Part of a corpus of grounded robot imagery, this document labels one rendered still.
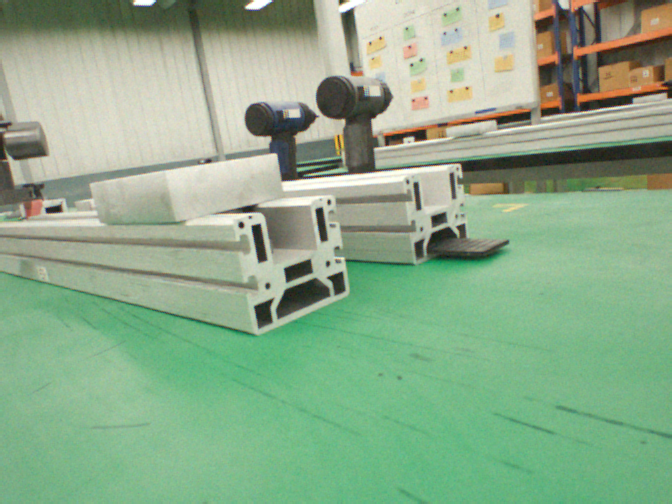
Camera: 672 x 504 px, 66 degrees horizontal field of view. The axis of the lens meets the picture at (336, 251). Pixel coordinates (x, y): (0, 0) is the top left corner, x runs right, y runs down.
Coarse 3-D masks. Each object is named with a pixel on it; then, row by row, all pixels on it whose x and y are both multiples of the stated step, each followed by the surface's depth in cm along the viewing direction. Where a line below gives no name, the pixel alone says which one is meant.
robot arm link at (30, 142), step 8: (8, 120) 98; (8, 128) 98; (16, 128) 98; (24, 128) 98; (32, 128) 97; (40, 128) 99; (8, 136) 96; (16, 136) 96; (24, 136) 96; (32, 136) 96; (40, 136) 97; (8, 144) 95; (16, 144) 96; (24, 144) 96; (32, 144) 97; (40, 144) 97; (16, 152) 96; (24, 152) 97; (32, 152) 97; (40, 152) 98; (48, 152) 101; (16, 160) 98
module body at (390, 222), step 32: (288, 192) 61; (320, 192) 57; (352, 192) 53; (384, 192) 50; (416, 192) 51; (448, 192) 54; (352, 224) 54; (384, 224) 51; (416, 224) 50; (448, 224) 54; (352, 256) 56; (384, 256) 52; (416, 256) 52
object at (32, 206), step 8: (16, 192) 97; (24, 192) 98; (0, 200) 96; (8, 200) 97; (16, 200) 97; (24, 200) 98; (32, 200) 99; (40, 200) 100; (24, 208) 104; (32, 208) 100; (40, 208) 101
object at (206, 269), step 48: (0, 240) 86; (48, 240) 70; (96, 240) 58; (144, 240) 49; (192, 240) 43; (240, 240) 37; (288, 240) 44; (336, 240) 43; (96, 288) 59; (144, 288) 49; (192, 288) 42; (240, 288) 39; (288, 288) 46; (336, 288) 44
